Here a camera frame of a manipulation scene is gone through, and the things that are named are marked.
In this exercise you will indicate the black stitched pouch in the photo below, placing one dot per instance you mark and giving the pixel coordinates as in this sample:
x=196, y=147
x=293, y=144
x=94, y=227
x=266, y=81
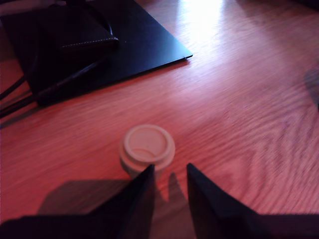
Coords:
x=82, y=32

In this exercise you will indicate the black monitor stand base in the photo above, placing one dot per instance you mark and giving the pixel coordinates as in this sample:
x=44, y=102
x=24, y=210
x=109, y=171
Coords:
x=149, y=44

